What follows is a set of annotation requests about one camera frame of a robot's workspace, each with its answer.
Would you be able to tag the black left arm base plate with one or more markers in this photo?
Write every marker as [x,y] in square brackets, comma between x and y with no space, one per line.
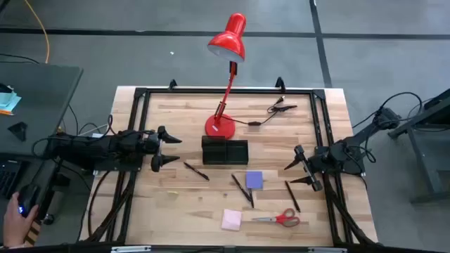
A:
[116,168]

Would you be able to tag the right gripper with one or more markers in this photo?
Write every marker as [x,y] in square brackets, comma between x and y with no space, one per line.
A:
[320,160]

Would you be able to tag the black aluminium table frame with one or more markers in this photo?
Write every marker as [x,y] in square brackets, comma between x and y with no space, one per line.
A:
[228,91]

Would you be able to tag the silver metal bracket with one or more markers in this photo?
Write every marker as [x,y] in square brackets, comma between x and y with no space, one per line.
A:
[130,249]
[327,250]

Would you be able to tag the black computer mouse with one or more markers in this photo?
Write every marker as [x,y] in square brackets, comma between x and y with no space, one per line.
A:
[28,196]

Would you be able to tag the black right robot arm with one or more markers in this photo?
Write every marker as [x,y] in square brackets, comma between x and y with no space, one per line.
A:
[341,154]

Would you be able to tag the hazard striped desk leg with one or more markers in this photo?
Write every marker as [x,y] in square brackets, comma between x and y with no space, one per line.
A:
[32,233]

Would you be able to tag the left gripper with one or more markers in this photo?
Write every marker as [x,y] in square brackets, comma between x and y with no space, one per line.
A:
[154,144]

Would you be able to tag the dark grey desk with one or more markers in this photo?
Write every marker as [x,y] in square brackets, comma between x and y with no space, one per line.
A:
[42,105]

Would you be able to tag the black mesh desk organizer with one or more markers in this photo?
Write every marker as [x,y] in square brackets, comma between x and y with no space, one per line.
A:
[225,151]

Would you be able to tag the orange pencil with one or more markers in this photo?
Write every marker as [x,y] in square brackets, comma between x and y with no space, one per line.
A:
[5,112]

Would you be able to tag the black keyboard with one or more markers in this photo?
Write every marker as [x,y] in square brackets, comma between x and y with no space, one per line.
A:
[7,177]

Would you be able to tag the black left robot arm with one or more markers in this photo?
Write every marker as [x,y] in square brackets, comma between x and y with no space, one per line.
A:
[88,149]

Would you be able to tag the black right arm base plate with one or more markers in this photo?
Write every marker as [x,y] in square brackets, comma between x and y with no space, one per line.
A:
[358,170]

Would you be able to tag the purple sticky note pad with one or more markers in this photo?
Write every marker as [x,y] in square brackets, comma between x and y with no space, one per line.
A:
[254,180]

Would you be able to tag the red desk lamp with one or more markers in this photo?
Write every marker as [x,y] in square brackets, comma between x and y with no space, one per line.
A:
[219,127]

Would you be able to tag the person's hand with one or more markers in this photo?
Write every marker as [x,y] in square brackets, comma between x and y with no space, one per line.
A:
[15,226]

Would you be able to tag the black caster wheel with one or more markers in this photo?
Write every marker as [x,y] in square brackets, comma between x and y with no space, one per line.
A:
[48,219]

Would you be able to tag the grey metal side table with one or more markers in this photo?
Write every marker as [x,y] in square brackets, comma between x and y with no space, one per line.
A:
[439,109]

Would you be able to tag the black pen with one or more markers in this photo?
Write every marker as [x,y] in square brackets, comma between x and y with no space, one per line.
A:
[196,171]
[292,196]
[251,198]
[240,187]

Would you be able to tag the black triangular bracket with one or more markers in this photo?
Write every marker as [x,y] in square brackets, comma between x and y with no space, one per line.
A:
[19,130]

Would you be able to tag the teal paper stack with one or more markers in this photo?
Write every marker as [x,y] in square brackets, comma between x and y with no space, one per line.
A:
[8,100]

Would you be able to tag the pink sticky note pad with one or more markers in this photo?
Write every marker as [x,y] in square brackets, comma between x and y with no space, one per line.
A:
[231,220]

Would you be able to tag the dark low side desk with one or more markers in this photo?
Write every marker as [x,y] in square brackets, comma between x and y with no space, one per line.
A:
[35,175]

